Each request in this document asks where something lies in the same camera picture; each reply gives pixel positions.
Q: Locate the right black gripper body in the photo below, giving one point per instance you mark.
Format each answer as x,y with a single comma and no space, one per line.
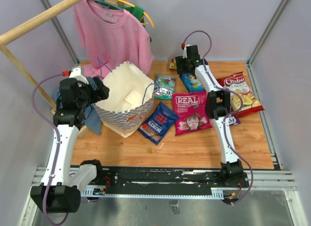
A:
183,62

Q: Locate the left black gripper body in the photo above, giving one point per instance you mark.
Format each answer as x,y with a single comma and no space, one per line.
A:
87,96

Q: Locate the orange snack pack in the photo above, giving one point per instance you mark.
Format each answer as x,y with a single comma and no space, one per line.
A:
172,63

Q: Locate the blue snack bag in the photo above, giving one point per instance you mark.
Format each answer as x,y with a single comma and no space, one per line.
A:
191,83

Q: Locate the blue checkered paper bag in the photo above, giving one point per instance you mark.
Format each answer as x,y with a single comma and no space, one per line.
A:
131,98

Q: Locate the green white snack pack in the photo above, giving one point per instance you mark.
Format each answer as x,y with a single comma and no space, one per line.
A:
164,87

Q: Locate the pink snack bag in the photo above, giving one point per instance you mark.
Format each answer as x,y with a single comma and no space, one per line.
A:
190,108

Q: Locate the red Chuba chips bag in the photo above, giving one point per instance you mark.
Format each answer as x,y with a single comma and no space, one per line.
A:
243,94

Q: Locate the blue white snack pack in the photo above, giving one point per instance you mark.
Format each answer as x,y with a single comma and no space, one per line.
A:
158,123

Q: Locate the pink purple snack pouch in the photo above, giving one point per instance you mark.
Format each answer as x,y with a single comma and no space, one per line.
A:
232,120

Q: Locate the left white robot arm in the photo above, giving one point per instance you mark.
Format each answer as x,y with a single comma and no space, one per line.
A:
58,191

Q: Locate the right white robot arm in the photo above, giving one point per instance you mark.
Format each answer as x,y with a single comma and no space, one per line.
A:
217,110

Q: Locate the blue crumpled cloth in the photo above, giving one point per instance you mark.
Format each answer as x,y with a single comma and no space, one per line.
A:
91,119

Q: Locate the pink t-shirt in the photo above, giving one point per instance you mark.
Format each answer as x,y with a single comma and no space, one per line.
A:
111,37

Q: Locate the green garment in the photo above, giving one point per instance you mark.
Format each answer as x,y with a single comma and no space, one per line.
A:
138,12

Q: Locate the wooden clothes rack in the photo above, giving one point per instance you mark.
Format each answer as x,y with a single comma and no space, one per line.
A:
43,53

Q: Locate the grey-blue hanger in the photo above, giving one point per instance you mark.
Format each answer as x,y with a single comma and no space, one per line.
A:
105,4

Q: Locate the yellow hanger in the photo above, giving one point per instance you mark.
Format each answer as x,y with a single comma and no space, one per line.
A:
138,12

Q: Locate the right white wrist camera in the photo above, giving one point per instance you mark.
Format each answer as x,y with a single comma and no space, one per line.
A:
184,48

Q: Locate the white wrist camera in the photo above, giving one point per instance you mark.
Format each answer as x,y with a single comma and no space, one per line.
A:
184,48
76,72

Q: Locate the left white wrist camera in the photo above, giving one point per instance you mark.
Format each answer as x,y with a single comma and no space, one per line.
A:
76,72

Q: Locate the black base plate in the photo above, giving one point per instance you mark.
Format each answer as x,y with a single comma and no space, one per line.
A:
157,178

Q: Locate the grey slotted cable duct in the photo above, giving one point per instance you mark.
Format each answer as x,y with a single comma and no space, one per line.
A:
145,192

